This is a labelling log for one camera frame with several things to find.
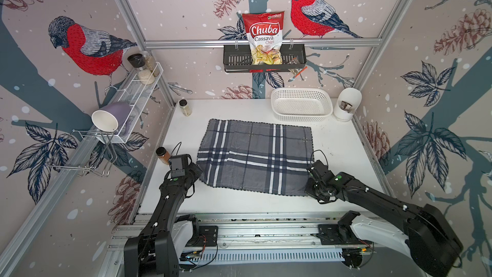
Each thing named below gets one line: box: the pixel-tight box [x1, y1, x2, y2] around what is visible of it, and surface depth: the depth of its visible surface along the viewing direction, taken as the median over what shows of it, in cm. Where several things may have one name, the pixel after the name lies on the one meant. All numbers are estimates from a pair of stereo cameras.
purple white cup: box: [90, 101, 132, 133], surface depth 63 cm
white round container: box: [333, 87, 363, 123], surface depth 109 cm
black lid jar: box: [126, 53, 146, 68], surface depth 80 cm
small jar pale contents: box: [178, 98, 193, 117], surface depth 113 cm
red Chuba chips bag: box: [242, 10, 285, 65], surface depth 84 cm
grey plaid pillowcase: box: [196, 118, 314, 197], surface depth 98 cm
